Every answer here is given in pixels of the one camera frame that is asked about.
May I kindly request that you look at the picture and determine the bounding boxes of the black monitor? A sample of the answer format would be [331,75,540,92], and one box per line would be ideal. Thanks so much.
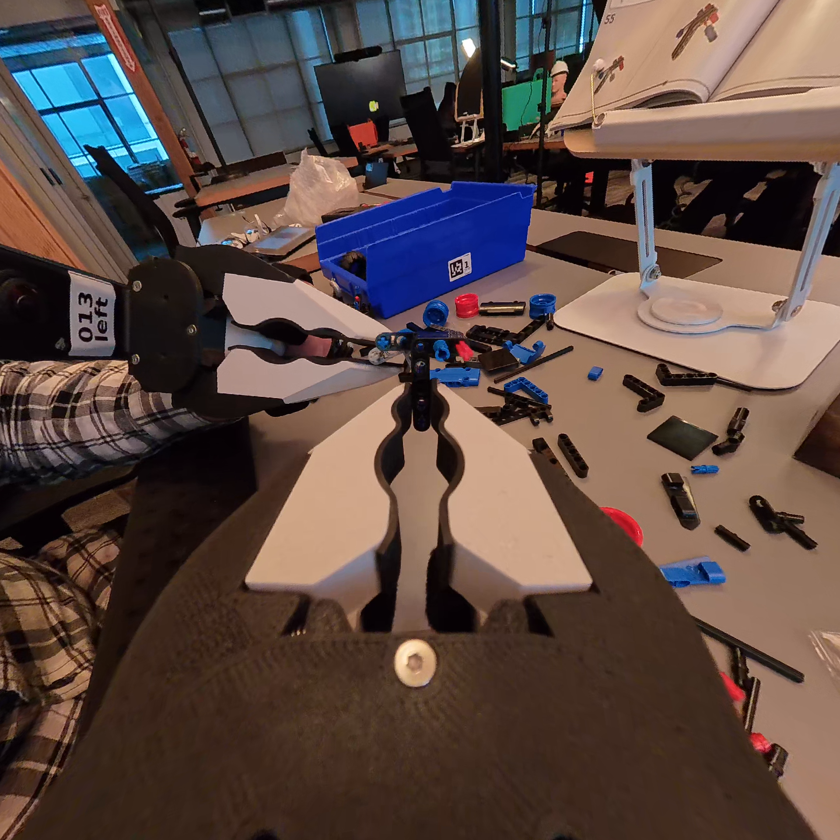
[314,49,406,126]

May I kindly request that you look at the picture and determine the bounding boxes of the black connector with axle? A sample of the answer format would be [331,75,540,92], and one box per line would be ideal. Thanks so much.
[749,495,819,551]

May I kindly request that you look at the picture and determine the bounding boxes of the green board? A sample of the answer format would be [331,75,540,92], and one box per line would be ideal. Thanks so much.
[502,69,552,132]

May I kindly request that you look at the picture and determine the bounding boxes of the white book stand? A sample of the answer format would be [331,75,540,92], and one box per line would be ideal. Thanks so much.
[551,105,840,391]

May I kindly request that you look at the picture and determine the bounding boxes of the black blue toy brick assembly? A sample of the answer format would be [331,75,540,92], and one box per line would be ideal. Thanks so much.
[375,328,476,434]

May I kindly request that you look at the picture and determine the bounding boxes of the black pole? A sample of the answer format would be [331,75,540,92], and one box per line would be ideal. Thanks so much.
[478,0,506,185]

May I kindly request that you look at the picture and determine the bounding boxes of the grey laptop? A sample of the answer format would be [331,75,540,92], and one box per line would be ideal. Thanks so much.
[249,225,316,253]

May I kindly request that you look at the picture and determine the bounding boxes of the person's left hand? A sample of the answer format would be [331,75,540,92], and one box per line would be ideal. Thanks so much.
[283,333,337,360]

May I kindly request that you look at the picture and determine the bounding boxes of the black joined toy beams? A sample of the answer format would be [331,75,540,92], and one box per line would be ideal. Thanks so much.
[489,387,554,426]

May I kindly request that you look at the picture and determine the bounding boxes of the person's left forearm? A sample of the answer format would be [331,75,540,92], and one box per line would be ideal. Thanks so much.
[0,357,221,490]

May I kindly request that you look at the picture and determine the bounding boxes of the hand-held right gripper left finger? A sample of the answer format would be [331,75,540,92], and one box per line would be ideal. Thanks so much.
[244,386,408,632]

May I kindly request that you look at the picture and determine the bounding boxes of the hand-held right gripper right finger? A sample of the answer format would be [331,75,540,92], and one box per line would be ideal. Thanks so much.
[430,386,595,618]

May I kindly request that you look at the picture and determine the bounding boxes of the open instruction booklet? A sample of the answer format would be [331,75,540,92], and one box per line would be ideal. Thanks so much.
[548,0,840,132]

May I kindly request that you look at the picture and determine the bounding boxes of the blue storage bin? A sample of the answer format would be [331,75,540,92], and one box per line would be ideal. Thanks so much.
[315,182,538,320]

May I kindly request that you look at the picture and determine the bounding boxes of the black toy panel piece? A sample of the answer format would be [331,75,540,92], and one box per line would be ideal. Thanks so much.
[661,472,701,531]

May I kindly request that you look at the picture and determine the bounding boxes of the dark desk mat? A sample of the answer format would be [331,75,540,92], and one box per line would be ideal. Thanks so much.
[530,230,723,280]

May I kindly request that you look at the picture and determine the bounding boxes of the black office chair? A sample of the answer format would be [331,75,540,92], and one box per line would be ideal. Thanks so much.
[82,144,181,257]

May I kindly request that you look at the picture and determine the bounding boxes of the wide black studded toy beam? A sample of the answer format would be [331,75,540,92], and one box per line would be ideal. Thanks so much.
[466,323,526,349]

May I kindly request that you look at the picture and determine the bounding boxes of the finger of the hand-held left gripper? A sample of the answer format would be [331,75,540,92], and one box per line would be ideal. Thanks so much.
[222,273,393,349]
[217,327,404,404]

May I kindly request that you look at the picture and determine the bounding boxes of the pile of small toy pins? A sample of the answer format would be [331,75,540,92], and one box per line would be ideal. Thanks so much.
[718,646,790,782]

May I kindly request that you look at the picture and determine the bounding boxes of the wooden table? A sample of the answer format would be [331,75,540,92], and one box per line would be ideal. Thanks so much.
[193,156,358,210]

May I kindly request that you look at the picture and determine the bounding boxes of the grey desk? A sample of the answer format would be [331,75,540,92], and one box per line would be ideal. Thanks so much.
[249,197,840,840]

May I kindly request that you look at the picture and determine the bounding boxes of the white plastic bag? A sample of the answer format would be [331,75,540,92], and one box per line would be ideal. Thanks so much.
[282,150,361,227]

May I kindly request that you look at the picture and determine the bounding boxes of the person's plaid shirt torso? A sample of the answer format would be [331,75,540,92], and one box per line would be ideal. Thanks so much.
[0,528,126,840]

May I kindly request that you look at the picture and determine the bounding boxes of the large black flat toy tile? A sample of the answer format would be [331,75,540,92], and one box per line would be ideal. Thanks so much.
[646,415,719,460]

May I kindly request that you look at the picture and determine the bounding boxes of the long black toy axle rod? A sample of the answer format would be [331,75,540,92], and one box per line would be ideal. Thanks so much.
[696,617,805,683]

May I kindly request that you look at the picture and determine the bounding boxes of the blue flat toy panel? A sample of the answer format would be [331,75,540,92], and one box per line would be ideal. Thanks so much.
[658,556,727,588]

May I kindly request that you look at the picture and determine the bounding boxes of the short black toy beam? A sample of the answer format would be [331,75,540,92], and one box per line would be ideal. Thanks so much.
[558,433,589,479]

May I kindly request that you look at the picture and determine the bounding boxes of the large red toy wheel hub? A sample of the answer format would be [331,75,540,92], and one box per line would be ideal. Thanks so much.
[599,507,645,550]

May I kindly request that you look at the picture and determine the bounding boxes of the black toy connector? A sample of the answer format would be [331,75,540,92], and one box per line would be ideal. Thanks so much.
[712,407,750,457]

